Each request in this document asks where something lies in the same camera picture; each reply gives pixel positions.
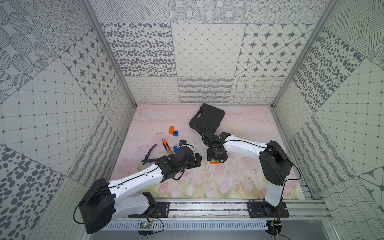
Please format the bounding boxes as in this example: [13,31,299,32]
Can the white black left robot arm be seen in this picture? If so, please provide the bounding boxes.
[76,146,202,234]

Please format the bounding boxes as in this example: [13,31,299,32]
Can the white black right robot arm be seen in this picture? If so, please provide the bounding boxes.
[202,131,293,208]

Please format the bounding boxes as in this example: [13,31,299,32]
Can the black plastic carrying case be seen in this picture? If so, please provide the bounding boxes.
[190,103,225,134]

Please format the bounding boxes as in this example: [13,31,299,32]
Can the left controller board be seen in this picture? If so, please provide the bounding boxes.
[138,222,154,237]

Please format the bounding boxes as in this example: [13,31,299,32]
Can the controller board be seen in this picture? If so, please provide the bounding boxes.
[266,220,282,237]
[138,222,154,237]

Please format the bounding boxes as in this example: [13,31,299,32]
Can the right controller board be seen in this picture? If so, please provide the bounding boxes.
[266,220,282,237]

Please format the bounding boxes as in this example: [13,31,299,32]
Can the orange handled tool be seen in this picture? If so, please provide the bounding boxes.
[162,138,172,154]

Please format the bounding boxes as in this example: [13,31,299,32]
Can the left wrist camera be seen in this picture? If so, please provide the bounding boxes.
[179,140,187,147]

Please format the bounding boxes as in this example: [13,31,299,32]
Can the blue handled pliers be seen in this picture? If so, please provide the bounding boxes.
[140,143,167,166]

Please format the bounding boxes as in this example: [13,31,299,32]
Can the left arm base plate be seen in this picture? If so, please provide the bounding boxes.
[128,202,170,219]

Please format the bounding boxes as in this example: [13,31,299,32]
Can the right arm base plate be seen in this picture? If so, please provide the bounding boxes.
[247,201,290,219]

